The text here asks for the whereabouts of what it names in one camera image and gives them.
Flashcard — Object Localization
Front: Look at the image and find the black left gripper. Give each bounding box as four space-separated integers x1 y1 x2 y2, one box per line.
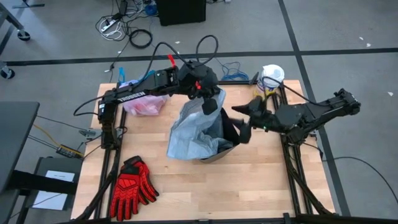
179 60 221 116

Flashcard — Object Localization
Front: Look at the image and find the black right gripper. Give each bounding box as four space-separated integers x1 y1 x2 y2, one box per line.
231 96 283 145

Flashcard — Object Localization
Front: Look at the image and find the dark grey trash bin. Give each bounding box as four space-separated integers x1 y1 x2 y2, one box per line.
198 107 242 164

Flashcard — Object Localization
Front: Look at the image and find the grey-blue plastic trash bag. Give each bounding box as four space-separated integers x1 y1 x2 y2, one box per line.
166 88 229 161

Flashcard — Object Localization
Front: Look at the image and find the translucent purple trash bag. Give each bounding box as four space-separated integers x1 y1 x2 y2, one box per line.
117 67 170 118

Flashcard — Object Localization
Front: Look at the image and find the yellow canister with white lid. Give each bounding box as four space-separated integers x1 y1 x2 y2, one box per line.
255 64 285 98

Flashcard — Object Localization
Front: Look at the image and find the black box on floor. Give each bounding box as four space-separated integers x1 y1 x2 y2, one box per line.
156 0 208 27

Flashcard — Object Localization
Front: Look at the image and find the red black work glove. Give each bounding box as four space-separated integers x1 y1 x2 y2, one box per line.
122 155 160 206
109 172 147 222

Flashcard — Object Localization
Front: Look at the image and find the white power strip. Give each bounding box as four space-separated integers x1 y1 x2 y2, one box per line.
99 17 118 33

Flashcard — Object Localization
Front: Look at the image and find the green circuit board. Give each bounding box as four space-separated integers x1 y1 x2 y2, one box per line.
55 143 85 159

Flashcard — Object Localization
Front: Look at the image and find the grey box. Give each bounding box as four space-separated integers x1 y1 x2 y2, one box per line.
30 156 85 212

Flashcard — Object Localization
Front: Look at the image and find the black desk crossbar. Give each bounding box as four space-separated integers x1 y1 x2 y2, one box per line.
12 169 79 196

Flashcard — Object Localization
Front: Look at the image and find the white printed paper sheet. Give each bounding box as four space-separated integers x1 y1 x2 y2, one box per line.
32 169 76 212

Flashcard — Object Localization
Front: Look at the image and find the dark grey desk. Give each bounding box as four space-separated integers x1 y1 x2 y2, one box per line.
0 100 41 194

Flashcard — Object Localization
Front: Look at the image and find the grey cart leg with caster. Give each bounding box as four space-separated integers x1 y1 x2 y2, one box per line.
0 1 32 42

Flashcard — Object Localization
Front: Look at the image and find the black caster wheel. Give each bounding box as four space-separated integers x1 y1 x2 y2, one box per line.
0 61 16 80

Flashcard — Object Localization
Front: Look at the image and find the blue network cable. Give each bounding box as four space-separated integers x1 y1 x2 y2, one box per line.
217 60 250 82

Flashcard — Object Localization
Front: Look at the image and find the short black frame post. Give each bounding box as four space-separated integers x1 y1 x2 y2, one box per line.
249 71 261 86

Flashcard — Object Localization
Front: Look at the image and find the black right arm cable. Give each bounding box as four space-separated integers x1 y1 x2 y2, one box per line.
260 75 317 104

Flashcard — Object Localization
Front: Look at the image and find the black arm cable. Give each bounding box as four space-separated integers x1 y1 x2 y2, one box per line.
148 34 220 74
260 75 317 104

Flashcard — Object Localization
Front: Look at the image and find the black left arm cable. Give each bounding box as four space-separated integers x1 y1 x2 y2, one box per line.
148 34 220 74

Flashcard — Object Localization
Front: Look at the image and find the black aluminium table frame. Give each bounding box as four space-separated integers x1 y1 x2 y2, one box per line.
73 80 341 224

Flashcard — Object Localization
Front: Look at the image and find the coiled black cable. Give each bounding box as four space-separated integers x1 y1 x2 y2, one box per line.
128 28 154 50

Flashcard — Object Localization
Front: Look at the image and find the black floor cable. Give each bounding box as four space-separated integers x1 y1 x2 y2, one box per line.
322 156 398 206

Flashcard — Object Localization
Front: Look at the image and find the blue coiled cable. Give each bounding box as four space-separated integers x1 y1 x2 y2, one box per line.
144 2 159 16

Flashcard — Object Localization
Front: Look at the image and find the white coiled cable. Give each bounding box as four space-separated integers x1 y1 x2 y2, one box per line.
99 26 124 42

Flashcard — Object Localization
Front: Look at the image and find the yellow cable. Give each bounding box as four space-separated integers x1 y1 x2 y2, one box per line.
32 123 63 147

